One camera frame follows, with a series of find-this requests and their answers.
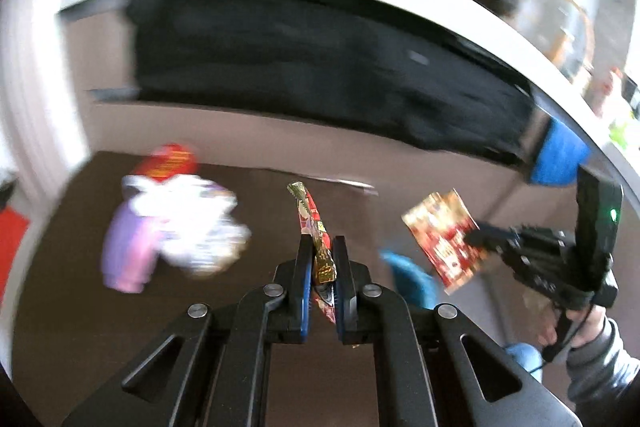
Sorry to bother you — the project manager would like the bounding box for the red gold snack packet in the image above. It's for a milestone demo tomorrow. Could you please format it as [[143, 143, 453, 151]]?
[[401, 188, 489, 295]]

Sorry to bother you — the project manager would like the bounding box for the red gold candy wrapper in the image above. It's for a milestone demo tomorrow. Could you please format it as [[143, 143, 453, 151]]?
[[288, 181, 337, 323]]

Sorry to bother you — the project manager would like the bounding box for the purple pink sponge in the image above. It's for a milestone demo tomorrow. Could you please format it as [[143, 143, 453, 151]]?
[[101, 202, 160, 294]]

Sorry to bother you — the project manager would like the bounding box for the grey sleeve right forearm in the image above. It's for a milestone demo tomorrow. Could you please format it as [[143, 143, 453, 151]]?
[[566, 317, 639, 426]]

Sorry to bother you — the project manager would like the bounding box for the person's right hand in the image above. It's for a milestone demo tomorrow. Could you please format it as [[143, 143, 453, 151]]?
[[537, 305, 606, 349]]

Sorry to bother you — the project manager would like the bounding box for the white colourful snack bag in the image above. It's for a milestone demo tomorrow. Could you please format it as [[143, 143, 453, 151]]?
[[122, 174, 250, 277]]

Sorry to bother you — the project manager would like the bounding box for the black cloth under counter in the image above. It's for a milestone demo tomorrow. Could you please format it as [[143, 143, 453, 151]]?
[[124, 0, 539, 168]]

